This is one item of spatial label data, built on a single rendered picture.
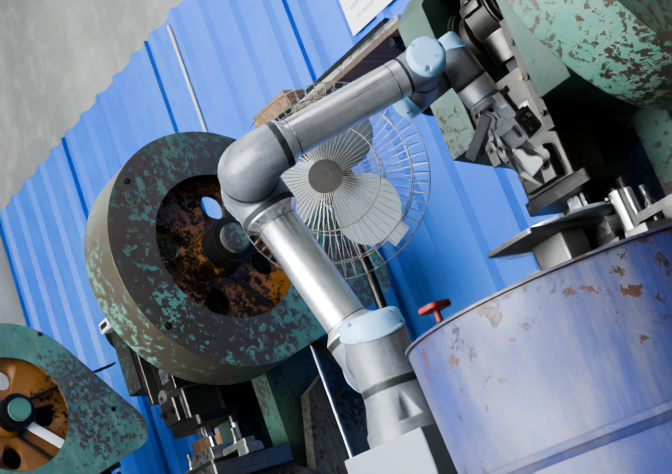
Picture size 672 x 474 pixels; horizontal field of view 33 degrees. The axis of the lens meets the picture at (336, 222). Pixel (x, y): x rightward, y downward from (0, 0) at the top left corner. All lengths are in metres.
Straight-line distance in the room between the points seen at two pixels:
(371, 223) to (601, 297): 2.23
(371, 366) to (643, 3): 0.87
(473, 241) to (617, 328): 3.27
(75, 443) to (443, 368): 4.09
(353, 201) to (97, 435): 2.31
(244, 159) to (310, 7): 2.95
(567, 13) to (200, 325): 1.70
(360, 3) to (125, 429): 2.16
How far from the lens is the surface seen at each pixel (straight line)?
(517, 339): 1.11
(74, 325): 6.95
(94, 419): 5.27
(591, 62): 2.32
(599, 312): 1.09
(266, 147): 2.10
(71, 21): 6.80
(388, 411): 1.96
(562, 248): 2.48
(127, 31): 6.29
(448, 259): 4.48
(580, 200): 2.63
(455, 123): 2.72
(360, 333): 1.99
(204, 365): 3.52
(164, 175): 3.68
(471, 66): 2.34
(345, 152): 3.34
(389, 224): 3.27
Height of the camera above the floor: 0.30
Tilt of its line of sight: 15 degrees up
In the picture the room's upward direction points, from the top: 21 degrees counter-clockwise
